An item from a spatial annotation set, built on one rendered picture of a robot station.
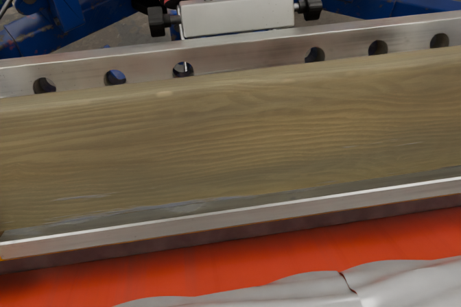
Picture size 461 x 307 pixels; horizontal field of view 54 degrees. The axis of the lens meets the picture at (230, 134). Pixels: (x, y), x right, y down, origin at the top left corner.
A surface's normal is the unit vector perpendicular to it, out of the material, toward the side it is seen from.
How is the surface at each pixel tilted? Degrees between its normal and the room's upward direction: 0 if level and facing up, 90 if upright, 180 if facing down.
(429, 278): 8
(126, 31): 0
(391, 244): 32
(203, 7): 58
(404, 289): 7
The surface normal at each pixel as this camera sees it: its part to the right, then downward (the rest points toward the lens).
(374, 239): -0.08, -0.93
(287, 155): 0.13, 0.32
